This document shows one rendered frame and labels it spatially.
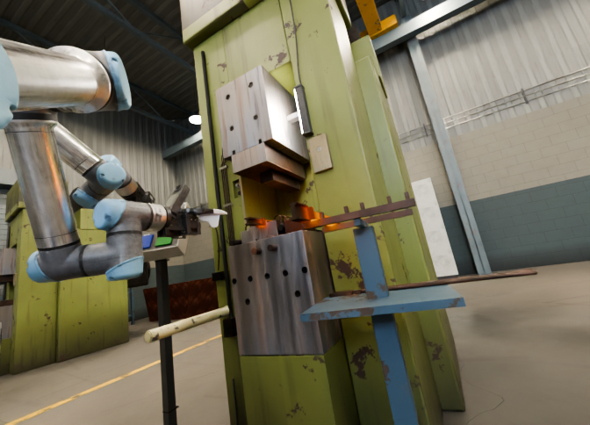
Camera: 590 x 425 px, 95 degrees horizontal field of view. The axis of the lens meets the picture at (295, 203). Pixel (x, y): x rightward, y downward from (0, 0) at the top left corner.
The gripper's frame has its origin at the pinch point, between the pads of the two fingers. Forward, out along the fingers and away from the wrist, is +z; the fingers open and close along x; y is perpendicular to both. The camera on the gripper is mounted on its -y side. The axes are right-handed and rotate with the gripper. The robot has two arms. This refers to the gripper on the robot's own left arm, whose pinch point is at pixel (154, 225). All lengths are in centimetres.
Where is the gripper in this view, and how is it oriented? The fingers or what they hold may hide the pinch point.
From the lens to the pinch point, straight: 134.4
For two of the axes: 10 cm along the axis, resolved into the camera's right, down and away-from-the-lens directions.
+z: 1.3, 6.7, 7.3
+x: -9.9, 1.7, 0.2
